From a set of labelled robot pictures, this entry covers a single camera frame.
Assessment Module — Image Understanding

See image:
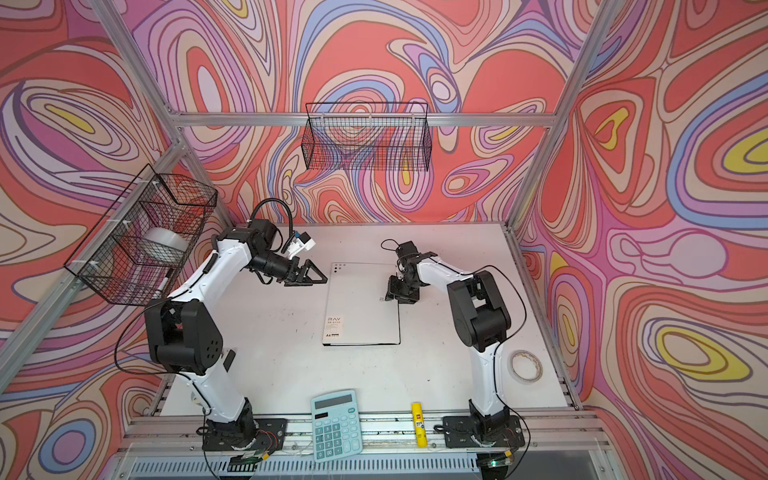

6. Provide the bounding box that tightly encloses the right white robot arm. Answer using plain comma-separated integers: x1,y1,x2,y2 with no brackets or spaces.
385,241,512,436

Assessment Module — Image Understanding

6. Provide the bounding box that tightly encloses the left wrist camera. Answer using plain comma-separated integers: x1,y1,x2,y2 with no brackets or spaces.
286,232,316,258

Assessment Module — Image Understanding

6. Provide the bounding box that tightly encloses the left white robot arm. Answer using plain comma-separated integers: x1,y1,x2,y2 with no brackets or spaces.
145,219,327,440

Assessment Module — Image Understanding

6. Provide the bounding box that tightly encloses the teal calculator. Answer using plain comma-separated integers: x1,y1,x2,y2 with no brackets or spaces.
311,389,363,463

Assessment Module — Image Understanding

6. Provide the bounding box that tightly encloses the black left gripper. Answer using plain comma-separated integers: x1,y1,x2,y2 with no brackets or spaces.
248,252,327,286

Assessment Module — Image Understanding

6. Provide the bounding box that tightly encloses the left black wire basket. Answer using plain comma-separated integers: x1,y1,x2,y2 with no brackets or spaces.
64,165,218,306

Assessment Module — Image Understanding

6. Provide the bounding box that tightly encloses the yellow glue stick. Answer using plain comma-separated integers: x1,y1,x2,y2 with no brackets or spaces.
411,402,428,448

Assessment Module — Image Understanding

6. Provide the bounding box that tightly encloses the back black wire basket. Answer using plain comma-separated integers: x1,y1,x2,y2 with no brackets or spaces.
301,101,433,172

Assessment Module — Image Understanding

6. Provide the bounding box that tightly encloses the black file folder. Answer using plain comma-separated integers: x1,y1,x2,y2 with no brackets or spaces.
322,262,401,347

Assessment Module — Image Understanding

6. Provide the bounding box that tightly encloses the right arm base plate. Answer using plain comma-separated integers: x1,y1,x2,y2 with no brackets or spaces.
435,415,527,451

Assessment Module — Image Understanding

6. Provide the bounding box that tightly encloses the clear tape roll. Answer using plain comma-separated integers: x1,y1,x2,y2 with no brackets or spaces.
509,350,543,384

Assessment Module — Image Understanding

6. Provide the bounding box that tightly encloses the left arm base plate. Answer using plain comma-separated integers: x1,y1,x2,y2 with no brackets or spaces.
196,418,288,453

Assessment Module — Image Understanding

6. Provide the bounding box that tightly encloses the black wire basket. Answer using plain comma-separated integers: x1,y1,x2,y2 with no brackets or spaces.
301,101,433,172
64,165,218,306

